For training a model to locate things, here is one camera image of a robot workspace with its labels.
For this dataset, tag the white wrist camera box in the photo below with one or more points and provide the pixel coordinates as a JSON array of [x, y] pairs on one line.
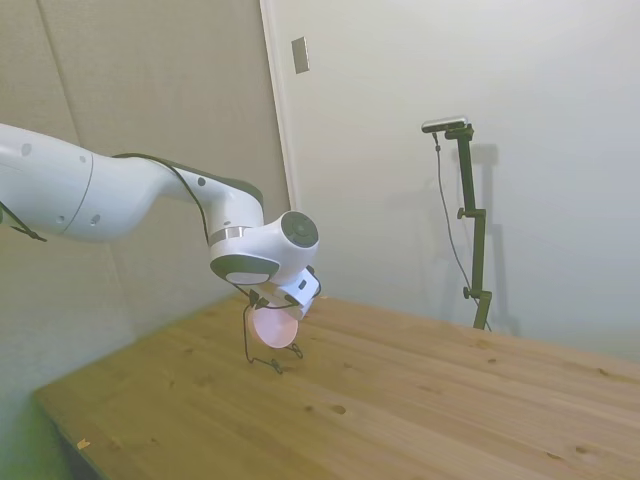
[[302, 286]]

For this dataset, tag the dark jointed camera stand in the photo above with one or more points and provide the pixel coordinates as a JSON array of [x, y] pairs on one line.
[[468, 175]]

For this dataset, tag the grey camera bar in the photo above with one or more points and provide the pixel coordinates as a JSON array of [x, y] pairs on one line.
[[445, 124]]

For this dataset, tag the small orange scrap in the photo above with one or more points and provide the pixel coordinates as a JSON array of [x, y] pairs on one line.
[[83, 442]]

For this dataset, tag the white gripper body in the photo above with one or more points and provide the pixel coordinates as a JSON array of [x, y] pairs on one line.
[[280, 299]]

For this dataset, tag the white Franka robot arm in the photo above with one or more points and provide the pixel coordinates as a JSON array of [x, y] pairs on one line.
[[100, 200]]

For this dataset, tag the grey wall switch plate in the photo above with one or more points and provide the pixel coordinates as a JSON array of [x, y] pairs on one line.
[[300, 55]]

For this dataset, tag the pink plastic bowl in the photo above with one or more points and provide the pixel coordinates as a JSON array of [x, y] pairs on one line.
[[275, 330]]

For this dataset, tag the white door frame trim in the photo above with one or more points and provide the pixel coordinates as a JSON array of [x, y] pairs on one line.
[[280, 125]]

